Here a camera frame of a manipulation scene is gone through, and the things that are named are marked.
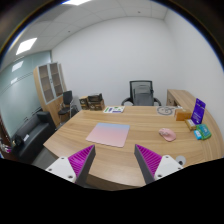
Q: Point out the orange wooden box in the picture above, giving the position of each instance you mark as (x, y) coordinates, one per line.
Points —
(182, 114)

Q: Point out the black sofa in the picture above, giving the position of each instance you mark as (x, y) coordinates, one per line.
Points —
(31, 133)

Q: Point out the grey backpack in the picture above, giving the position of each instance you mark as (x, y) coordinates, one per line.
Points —
(143, 95)

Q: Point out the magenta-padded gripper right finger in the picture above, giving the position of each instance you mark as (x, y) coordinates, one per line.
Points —
(168, 165)

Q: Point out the white printed paper sheet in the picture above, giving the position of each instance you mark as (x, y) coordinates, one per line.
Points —
(113, 109)

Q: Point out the pink computer mouse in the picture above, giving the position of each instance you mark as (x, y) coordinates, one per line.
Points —
(167, 134)

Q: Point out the beige packet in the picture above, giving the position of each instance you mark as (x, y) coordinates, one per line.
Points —
(190, 124)

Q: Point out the pink-blue gradient mouse pad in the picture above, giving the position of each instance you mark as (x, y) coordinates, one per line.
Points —
(108, 134)

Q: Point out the small black chair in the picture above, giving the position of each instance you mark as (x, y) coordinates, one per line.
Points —
(67, 97)

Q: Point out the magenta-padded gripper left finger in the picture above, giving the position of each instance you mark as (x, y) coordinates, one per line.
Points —
(61, 166)

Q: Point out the black mesh office chair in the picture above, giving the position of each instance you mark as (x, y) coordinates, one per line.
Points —
(141, 82)

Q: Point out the ceiling light panel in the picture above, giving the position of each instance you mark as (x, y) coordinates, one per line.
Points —
(76, 1)
(26, 46)

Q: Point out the black box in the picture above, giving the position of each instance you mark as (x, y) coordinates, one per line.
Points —
(95, 97)

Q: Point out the wooden shelf cabinet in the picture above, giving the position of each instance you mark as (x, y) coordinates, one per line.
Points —
(46, 83)

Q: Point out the small brown cardboard box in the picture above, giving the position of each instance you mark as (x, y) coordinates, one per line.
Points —
(83, 102)

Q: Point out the purple pouch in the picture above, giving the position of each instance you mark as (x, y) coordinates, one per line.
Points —
(198, 111)

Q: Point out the green packet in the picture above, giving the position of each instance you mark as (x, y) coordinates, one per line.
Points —
(204, 131)

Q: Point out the blue packet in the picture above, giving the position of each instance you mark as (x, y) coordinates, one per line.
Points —
(198, 134)

